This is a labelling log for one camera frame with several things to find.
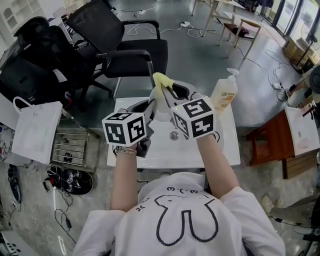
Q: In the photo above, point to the white ceramic sink basin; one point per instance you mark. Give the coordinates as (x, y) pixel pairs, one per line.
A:
(160, 155)

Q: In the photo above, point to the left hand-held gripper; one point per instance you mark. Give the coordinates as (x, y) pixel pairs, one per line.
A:
(116, 132)

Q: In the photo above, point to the pump soap bottle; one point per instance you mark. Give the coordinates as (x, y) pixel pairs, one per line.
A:
(223, 96)

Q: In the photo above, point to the dark clothes iron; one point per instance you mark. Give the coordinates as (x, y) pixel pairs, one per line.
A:
(15, 185)

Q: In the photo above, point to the black round tray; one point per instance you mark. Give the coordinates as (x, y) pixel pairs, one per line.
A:
(83, 182)

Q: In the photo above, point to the wooden chair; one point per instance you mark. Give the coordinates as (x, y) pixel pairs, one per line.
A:
(246, 27)

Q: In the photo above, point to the cardboard box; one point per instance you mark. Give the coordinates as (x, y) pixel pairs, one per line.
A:
(296, 50)

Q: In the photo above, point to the white basin on cabinet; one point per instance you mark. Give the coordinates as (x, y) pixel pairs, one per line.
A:
(303, 132)

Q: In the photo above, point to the brown wooden cabinet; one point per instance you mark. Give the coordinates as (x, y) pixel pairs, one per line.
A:
(272, 140)

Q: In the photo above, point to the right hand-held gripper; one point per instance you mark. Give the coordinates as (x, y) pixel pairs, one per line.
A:
(197, 117)

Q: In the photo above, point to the black high-back office chair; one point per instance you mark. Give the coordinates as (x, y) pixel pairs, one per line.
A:
(37, 62)

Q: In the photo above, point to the person's right forearm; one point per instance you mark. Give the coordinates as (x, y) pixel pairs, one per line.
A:
(217, 170)

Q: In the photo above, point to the metal sink drain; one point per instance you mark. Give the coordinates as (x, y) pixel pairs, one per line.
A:
(174, 135)

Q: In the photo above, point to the black mesh chrome-leg chair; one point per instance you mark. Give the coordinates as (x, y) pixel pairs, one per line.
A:
(140, 57)

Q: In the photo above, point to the black power adapter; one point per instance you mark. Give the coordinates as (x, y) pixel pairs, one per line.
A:
(68, 223)

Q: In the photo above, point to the metal rack stand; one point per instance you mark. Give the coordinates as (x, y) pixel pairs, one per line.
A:
(71, 145)

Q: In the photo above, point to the yellow cleaning cloth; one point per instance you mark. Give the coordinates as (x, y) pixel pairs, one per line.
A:
(162, 80)

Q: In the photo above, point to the person's white rabbit-print shirt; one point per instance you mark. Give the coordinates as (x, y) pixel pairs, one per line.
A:
(175, 240)

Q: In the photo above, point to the white power strip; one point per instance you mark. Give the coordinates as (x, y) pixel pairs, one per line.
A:
(277, 85)
(185, 24)

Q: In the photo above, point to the white plate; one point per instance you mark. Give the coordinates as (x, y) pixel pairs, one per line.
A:
(160, 110)

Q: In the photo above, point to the white box with black dots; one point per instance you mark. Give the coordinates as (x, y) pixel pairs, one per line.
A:
(15, 246)

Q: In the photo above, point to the person's left forearm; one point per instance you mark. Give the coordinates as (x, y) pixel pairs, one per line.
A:
(123, 180)

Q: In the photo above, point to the white wooden table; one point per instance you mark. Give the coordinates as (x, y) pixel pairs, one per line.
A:
(217, 6)

